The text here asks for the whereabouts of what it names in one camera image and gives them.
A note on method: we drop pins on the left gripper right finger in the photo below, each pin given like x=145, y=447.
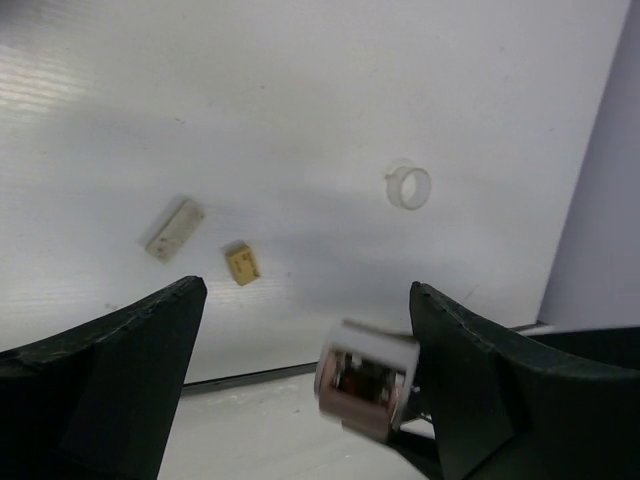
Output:
x=509, y=406

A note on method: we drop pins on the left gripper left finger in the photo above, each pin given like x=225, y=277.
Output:
x=98, y=401

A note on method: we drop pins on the beige eraser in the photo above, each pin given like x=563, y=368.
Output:
x=172, y=228

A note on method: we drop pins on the small yellow sharpener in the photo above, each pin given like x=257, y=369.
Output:
x=242, y=263

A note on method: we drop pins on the clear tape roll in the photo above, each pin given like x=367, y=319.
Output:
x=407, y=186

